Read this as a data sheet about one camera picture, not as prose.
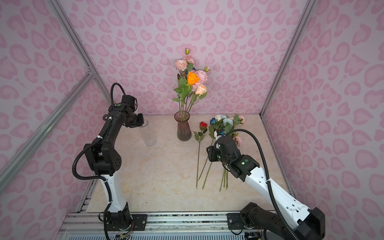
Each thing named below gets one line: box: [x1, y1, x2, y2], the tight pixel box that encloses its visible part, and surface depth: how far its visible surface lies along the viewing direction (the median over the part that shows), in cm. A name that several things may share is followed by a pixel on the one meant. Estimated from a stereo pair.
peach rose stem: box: [188, 84, 208, 113], surface depth 74 cm
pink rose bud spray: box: [174, 48, 195, 79], surface depth 81 cm
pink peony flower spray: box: [192, 65, 211, 91], surface depth 80 cm
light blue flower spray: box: [215, 114, 234, 127], surface depth 109 cm
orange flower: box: [172, 71, 200, 113], surface depth 78 cm
